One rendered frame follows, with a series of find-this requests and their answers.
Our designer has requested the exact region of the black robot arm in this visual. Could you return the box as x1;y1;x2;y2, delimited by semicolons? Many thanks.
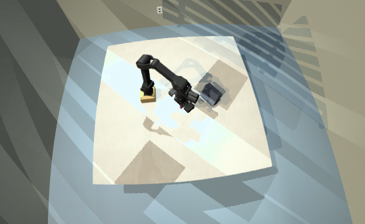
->
136;54;200;104

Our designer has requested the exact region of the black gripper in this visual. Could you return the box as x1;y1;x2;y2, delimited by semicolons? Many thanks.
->
169;89;194;113

